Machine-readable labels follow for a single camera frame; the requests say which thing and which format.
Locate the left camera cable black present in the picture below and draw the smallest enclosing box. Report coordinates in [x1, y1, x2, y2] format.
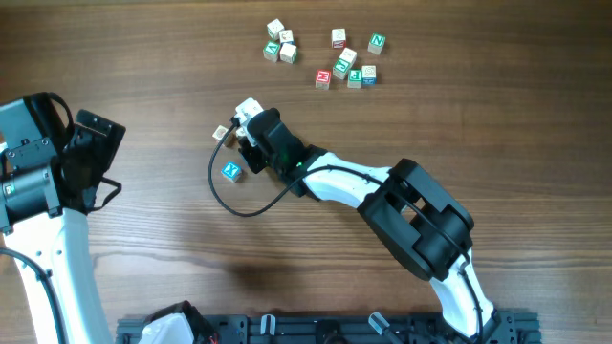
[0, 246, 68, 344]

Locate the blue letter X block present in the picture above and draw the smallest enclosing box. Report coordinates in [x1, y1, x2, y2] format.
[221, 161, 243, 183]

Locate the plain top block teal side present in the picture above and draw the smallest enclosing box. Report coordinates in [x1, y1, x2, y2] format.
[267, 18, 285, 40]

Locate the plain block green side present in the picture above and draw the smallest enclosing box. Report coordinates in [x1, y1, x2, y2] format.
[279, 43, 297, 64]

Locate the green letter F block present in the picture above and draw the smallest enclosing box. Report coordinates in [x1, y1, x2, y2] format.
[347, 69, 362, 89]

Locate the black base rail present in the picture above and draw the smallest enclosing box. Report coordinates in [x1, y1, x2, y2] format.
[115, 312, 542, 344]

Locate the green letter V block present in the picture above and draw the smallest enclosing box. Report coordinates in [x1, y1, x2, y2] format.
[263, 40, 281, 62]

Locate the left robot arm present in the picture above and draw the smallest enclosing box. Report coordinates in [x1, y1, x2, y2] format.
[1, 92, 125, 343]

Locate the right camera cable black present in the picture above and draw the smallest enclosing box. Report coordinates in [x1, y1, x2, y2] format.
[207, 121, 485, 344]

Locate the spiral picture block blue side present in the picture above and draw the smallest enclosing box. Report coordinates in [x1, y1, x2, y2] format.
[361, 65, 377, 85]

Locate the red letter M block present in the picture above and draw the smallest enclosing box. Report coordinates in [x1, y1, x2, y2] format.
[316, 70, 332, 90]

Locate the shell picture block red side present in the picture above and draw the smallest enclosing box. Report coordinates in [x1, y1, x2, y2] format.
[212, 125, 235, 147]

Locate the animal picture block blue side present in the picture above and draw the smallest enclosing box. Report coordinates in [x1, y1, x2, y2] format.
[279, 30, 295, 45]

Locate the horse picture block green side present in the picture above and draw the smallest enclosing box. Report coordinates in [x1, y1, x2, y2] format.
[236, 127, 247, 139]

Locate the camera cable black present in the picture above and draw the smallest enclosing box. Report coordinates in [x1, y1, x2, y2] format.
[207, 121, 485, 344]
[0, 246, 68, 344]

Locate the plain block upper middle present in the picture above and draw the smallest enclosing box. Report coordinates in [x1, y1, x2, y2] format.
[339, 48, 357, 67]

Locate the green letter N block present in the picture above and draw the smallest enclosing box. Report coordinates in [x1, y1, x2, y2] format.
[367, 32, 386, 55]

